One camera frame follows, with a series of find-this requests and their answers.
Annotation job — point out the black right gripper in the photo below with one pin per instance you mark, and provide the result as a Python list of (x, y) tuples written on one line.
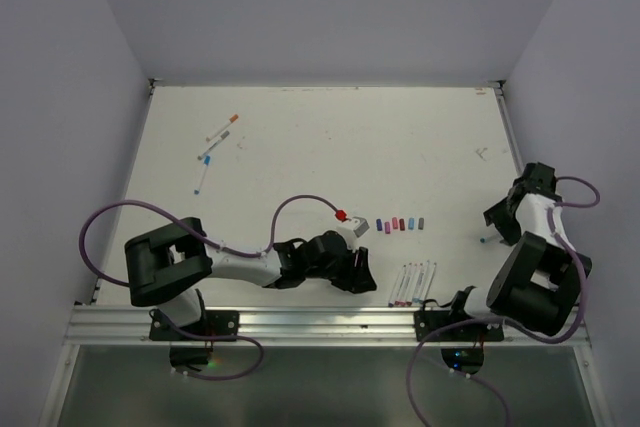
[(496, 213)]

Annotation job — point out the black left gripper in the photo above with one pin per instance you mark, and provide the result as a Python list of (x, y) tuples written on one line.
[(357, 278)]

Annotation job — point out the green capped white marker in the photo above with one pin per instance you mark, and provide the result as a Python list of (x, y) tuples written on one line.
[(488, 239)]

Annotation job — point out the purple capped white marker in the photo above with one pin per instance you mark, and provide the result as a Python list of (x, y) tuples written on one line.
[(393, 296)]

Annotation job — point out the magenta capped white marker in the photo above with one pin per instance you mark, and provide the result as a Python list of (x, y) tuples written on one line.
[(402, 293)]

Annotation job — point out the dark red capped white marker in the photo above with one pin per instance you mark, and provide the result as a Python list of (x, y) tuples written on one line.
[(416, 281)]

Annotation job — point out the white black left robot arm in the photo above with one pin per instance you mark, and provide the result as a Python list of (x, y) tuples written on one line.
[(165, 264)]

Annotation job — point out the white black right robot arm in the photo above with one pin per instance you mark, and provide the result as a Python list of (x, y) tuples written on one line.
[(539, 282)]

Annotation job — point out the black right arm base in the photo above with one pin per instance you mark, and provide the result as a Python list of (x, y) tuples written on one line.
[(453, 318)]

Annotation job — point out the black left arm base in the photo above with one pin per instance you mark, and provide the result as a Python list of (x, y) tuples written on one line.
[(189, 313)]

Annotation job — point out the grey capped marker far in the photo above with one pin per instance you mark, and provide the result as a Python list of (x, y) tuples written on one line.
[(215, 143)]

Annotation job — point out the orange capped white marker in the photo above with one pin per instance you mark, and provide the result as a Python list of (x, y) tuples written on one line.
[(218, 131)]

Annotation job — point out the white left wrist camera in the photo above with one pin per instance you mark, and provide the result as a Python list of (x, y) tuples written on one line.
[(352, 230)]

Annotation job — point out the aluminium mounting rail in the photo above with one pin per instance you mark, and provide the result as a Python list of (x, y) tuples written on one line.
[(271, 326)]

